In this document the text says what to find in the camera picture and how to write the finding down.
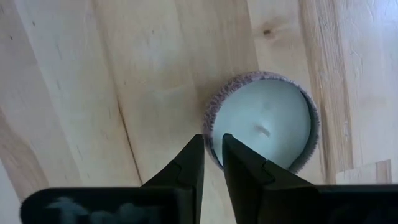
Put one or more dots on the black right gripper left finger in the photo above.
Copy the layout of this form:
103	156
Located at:
189	174

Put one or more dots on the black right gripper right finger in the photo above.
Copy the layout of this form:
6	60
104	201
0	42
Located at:
248	186

